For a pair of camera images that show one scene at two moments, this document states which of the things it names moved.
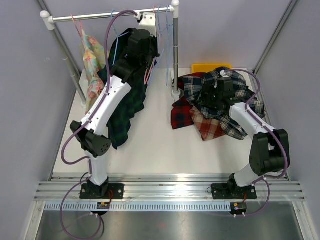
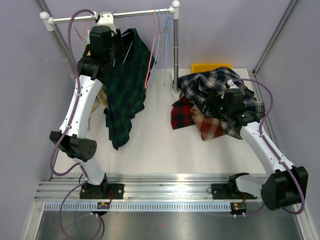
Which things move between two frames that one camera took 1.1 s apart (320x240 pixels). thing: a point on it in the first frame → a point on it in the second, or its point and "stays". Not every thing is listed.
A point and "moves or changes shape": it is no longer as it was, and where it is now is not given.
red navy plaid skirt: x=181 y=114 moves or changes shape
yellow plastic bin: x=206 y=68 stays
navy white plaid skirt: x=224 y=119 stays
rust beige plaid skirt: x=208 y=128 stays
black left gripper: x=153 y=40 → x=117 y=39
